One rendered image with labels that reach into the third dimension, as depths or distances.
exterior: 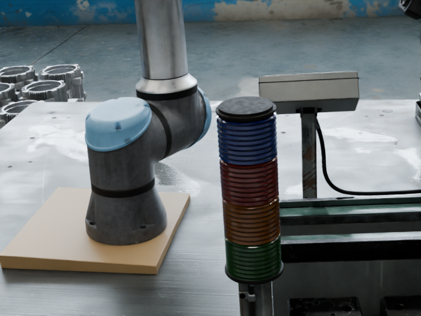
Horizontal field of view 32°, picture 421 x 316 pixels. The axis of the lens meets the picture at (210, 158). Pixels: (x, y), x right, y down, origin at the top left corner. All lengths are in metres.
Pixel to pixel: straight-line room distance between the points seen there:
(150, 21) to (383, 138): 0.69
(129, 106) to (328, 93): 0.34
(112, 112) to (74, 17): 5.86
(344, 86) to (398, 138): 0.51
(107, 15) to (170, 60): 5.70
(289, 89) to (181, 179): 0.42
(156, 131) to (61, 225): 0.26
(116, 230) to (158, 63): 0.31
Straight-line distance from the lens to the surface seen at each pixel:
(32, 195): 1.60
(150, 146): 1.28
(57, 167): 1.72
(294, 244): 1.05
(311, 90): 1.26
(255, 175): 0.72
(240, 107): 0.72
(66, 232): 1.37
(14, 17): 7.37
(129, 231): 1.30
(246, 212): 0.74
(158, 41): 1.32
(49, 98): 3.19
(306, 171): 1.33
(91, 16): 7.07
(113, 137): 1.24
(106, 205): 1.30
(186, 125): 1.35
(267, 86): 1.26
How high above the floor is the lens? 1.45
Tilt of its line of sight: 23 degrees down
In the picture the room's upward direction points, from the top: 4 degrees counter-clockwise
